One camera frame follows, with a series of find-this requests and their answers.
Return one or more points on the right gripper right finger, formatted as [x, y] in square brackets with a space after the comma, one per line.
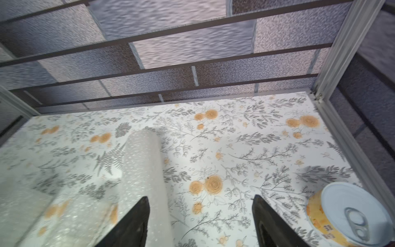
[272, 230]

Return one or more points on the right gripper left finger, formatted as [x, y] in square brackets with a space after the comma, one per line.
[132, 229]

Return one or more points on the bubble wrap sheet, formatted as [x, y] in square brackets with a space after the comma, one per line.
[31, 218]

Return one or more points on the right bubble wrap roll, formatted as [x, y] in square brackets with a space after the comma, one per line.
[142, 175]

